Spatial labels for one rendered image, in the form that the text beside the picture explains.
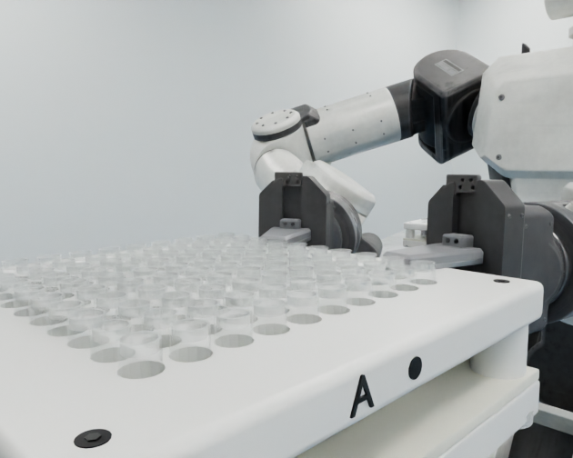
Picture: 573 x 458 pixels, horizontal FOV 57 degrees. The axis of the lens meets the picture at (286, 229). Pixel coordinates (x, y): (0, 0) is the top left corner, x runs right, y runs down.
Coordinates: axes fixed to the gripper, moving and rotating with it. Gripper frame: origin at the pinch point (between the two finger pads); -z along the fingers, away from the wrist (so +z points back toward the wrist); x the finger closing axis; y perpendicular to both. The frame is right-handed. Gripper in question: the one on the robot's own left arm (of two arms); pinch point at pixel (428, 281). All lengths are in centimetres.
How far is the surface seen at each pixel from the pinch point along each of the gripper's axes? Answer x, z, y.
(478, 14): -159, 445, 296
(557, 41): -119, 441, 215
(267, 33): -113, 221, 333
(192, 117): -44, 157, 337
